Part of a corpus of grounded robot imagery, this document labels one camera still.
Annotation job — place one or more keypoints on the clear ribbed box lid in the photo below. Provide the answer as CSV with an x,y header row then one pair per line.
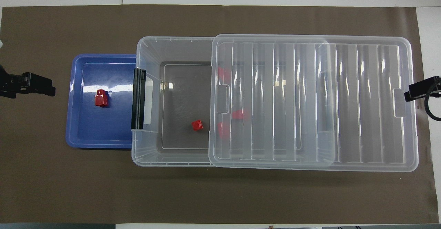
x,y
344,101

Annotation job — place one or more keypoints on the red block with notched end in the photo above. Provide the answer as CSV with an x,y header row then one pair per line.
x,y
101,100

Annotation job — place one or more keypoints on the small red cube block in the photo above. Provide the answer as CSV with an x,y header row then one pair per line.
x,y
197,125

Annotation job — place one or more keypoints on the clear plastic storage box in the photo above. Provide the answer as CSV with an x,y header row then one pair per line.
x,y
179,94

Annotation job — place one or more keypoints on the brown paper table mat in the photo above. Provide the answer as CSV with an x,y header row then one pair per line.
x,y
220,194

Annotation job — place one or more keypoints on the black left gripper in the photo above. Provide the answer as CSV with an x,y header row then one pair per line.
x,y
10,84

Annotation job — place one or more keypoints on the blue plastic tray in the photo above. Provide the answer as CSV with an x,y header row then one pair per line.
x,y
103,129

